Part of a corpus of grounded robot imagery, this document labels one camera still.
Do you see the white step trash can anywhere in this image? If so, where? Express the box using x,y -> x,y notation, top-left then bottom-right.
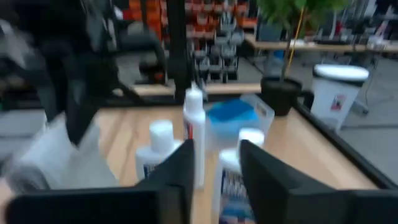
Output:
310,63 -> 371,131

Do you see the white plastic polish bottle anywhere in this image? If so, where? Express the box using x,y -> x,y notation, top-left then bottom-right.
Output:
213,127 -> 265,224
182,82 -> 206,189
135,119 -> 183,182

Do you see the grey waffle dish towel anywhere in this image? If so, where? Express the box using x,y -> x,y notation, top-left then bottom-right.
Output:
0,113 -> 121,195

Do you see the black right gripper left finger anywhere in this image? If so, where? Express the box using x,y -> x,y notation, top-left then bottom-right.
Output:
6,139 -> 196,224

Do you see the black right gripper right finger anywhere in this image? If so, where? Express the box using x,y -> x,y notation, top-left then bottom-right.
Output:
239,139 -> 398,224

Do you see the wooden workbench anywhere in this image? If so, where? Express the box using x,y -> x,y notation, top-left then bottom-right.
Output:
244,32 -> 398,54

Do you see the green potted plant black pot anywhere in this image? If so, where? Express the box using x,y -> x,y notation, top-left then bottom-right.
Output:
256,0 -> 352,118

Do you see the small clear plastic bin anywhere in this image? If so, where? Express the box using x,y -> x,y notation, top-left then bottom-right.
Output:
203,94 -> 276,153

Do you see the parts bin shelf rack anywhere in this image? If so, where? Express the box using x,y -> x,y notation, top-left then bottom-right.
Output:
124,0 -> 259,84

